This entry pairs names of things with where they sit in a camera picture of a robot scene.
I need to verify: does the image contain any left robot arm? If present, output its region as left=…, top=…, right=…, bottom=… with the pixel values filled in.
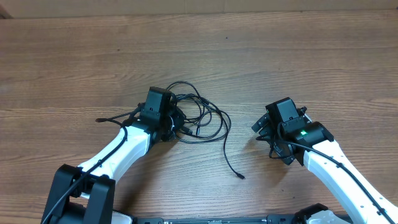
left=41, top=86, right=183, bottom=224

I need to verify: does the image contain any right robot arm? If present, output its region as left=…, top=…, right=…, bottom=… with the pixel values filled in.
left=252, top=98, right=397, bottom=223

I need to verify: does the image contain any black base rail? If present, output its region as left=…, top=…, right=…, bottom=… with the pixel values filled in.
left=133, top=203, right=352, bottom=224

